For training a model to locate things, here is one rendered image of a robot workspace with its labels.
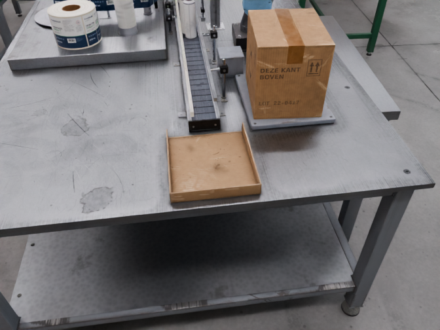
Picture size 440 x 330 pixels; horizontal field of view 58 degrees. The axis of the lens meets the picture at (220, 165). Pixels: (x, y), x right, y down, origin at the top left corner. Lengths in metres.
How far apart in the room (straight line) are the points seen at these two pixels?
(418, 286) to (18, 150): 1.78
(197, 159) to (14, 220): 0.55
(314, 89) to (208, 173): 0.46
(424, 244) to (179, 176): 1.47
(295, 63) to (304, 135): 0.24
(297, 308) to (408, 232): 0.77
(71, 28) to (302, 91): 1.02
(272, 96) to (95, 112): 0.65
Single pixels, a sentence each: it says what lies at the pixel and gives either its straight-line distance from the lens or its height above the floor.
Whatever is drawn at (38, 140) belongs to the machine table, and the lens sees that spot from 1.48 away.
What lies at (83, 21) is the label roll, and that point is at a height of 1.00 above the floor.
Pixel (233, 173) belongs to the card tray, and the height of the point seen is 0.83.
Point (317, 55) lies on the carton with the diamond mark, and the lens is 1.32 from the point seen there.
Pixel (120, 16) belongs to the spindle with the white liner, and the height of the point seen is 0.97.
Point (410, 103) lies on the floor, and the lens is 3.33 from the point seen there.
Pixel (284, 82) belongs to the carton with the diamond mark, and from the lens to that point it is 1.34.
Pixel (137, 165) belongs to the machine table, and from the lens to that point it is 1.27.
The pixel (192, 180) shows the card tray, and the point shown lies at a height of 0.83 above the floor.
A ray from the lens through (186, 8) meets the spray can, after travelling 1.84.
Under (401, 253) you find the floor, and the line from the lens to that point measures 2.22.
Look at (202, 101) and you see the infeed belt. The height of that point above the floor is 0.88.
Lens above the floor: 1.66
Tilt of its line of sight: 42 degrees down
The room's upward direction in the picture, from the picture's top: 1 degrees counter-clockwise
